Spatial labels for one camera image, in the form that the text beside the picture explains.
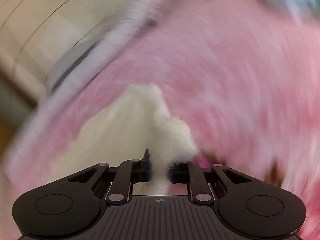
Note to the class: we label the cream knit sweater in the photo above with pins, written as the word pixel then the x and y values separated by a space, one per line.
pixel 137 121

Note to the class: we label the grey checked pillow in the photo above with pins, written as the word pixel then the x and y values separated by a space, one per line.
pixel 68 62

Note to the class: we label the lilac striped quilt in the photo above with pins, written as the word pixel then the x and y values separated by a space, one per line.
pixel 115 32

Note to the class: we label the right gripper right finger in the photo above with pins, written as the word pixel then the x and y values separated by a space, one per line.
pixel 179 173

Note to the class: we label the cream wardrobe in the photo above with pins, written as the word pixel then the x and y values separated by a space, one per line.
pixel 36 33

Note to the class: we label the pink rose blanket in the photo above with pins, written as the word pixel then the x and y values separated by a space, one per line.
pixel 243 76

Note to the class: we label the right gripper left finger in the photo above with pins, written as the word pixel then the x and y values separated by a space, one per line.
pixel 136 170

